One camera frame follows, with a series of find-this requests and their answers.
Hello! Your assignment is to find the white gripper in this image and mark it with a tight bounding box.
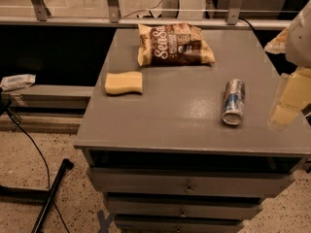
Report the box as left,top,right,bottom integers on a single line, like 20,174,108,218
264,0,311,126

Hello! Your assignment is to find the silver blue redbull can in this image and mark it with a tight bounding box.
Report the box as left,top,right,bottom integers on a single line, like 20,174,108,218
222,79,245,125

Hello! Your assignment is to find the yellow sponge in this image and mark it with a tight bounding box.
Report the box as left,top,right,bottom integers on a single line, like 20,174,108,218
104,71,143,95

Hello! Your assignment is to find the brown white chip bag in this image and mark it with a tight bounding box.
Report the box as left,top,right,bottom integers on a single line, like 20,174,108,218
138,22,215,66

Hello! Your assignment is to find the grey drawer cabinet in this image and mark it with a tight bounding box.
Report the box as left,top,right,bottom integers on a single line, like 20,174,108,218
73,27,311,233

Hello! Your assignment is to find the top grey drawer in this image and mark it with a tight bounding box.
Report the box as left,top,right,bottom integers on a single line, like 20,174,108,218
87,168,294,198

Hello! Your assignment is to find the grey drawer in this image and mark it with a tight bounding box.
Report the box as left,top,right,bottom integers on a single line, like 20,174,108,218
87,168,294,198
115,216,243,233
107,197,262,220

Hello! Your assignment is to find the middle grey drawer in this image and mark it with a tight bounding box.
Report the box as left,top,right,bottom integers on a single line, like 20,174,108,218
107,197,262,220

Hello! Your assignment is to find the bottom grey drawer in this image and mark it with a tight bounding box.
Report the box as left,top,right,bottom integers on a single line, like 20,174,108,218
115,216,243,233

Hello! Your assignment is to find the white plastic packet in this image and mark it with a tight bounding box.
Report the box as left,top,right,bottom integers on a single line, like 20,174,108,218
1,74,36,91

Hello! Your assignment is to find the black tripod stand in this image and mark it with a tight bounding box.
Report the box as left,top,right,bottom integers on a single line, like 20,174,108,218
0,158,74,233

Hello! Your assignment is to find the metal window rail frame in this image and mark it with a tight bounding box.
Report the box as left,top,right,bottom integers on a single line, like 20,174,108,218
0,0,291,30

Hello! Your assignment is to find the black floor cable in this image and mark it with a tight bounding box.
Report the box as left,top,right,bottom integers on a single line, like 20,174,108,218
0,100,71,233

